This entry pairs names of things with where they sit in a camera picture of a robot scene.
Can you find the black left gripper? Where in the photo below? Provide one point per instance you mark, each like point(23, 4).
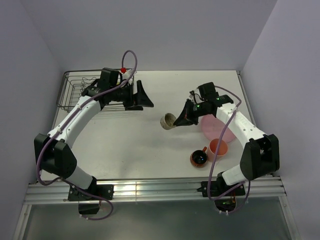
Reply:
point(139, 98)

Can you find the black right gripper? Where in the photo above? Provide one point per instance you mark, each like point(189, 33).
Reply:
point(182, 120)

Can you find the speckled ceramic cup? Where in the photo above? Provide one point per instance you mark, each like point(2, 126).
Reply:
point(167, 121)

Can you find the pink tumbler cup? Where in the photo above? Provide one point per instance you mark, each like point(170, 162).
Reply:
point(213, 148)

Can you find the orange black mug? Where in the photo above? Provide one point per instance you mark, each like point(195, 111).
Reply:
point(199, 158)

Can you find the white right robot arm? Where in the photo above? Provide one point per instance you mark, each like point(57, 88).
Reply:
point(260, 156)

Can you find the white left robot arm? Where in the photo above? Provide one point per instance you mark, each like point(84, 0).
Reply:
point(53, 151)

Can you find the pink plate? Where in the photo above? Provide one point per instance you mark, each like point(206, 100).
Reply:
point(212, 127)

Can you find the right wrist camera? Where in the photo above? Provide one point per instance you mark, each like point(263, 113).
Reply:
point(194, 96)

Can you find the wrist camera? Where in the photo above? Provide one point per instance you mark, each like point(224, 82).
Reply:
point(127, 73)
point(194, 96)

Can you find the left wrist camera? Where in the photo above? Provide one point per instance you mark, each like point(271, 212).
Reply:
point(127, 73)

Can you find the wire dish rack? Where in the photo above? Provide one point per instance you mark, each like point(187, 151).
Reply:
point(76, 84)

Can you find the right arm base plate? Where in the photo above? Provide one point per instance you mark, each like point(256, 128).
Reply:
point(217, 189)

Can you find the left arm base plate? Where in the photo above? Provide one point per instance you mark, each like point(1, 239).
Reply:
point(90, 200)

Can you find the aluminium table rail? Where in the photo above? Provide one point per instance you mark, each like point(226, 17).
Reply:
point(150, 190)

